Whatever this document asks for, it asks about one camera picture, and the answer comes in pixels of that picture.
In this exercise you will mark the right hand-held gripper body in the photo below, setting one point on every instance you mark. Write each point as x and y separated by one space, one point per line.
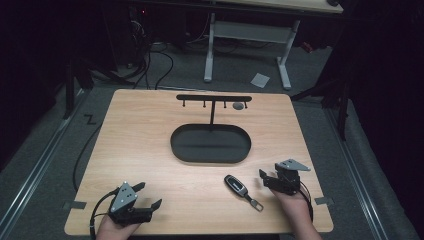
287 178

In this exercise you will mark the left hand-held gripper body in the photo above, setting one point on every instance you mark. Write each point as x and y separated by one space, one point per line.
124 201

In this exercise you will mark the black key rack with tray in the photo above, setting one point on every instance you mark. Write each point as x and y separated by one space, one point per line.
210 144

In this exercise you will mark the person's right hand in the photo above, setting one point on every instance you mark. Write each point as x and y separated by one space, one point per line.
292 206

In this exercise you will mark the person's left hand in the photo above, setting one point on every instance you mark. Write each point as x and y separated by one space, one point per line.
113 230

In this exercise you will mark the grey tape piece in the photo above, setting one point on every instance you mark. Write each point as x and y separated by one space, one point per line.
75 205
324 200

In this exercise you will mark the grey round table cap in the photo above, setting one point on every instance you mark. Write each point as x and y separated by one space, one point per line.
238 106

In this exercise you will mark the white paper sheet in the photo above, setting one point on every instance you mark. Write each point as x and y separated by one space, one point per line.
260 80

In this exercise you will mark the black metal stand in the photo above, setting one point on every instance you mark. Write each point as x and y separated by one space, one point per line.
71 86
336 96

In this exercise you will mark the white-framed desk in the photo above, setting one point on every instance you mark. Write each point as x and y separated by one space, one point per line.
250 31

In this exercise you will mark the metal floor rail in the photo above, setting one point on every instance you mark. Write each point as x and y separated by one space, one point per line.
358 180
36 170

